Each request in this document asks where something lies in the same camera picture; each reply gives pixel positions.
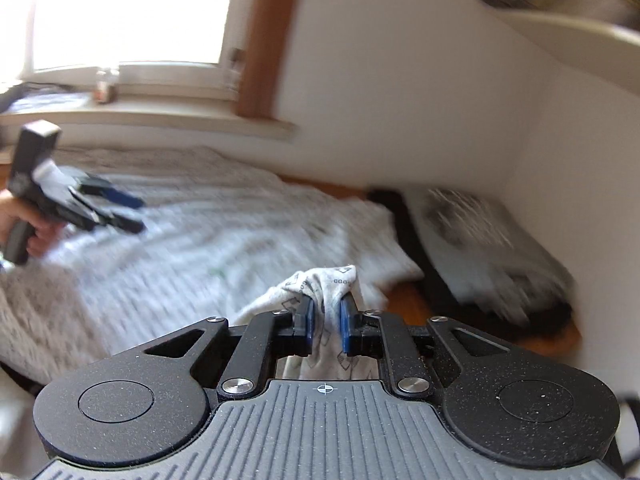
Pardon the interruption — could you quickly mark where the cream wall shelf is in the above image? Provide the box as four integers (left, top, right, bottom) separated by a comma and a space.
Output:
477, 0, 640, 93

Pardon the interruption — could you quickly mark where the black folded garment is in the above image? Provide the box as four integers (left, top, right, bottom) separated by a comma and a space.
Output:
366, 186, 585, 347

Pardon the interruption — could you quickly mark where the grey patterned pajama top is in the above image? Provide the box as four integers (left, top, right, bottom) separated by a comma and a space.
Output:
0, 146, 427, 391

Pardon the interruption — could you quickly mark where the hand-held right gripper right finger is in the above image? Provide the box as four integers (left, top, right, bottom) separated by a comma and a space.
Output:
338, 295, 496, 402

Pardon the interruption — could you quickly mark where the grey printed t-shirt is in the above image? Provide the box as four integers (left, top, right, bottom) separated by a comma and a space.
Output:
404, 186, 576, 328

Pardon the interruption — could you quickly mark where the white framed window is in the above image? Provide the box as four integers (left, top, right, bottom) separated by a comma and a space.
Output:
0, 0, 247, 98

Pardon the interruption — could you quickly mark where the beige window sill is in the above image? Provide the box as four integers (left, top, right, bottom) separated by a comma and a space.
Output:
0, 104, 297, 142

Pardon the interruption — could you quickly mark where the glass jar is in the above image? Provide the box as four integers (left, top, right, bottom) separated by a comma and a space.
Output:
94, 66, 121, 105

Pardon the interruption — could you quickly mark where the wooden window trim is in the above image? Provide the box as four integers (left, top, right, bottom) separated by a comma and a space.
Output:
234, 0, 307, 122

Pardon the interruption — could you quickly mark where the person's left hand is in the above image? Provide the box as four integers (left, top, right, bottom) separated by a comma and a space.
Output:
0, 192, 62, 258

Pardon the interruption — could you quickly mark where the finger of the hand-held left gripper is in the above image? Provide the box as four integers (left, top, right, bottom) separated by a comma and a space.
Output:
76, 174, 146, 210
69, 199, 147, 236

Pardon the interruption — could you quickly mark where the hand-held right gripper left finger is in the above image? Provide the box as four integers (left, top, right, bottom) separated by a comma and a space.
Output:
143, 295, 316, 402

